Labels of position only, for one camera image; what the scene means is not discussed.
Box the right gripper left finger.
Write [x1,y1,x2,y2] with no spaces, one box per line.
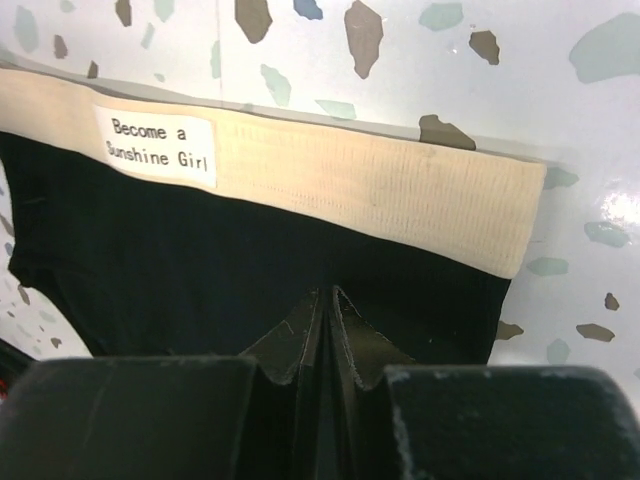
[1,292,322,479]

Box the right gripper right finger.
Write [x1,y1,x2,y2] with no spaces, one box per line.
[329,291,639,479]

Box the black underwear beige waistband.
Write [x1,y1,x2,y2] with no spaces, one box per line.
[1,70,546,365]

